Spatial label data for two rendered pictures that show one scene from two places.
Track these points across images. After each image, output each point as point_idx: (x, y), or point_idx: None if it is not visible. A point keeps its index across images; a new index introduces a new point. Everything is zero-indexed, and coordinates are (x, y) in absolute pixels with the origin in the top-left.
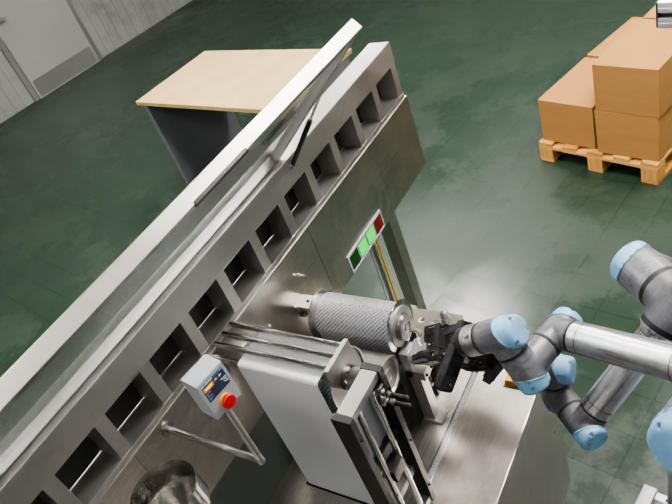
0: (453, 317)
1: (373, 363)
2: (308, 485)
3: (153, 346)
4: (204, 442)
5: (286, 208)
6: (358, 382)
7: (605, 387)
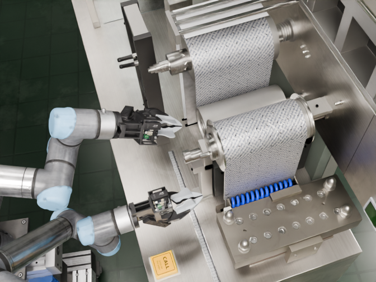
0: (241, 255)
1: (209, 110)
2: None
3: None
4: None
5: None
6: (140, 24)
7: (43, 226)
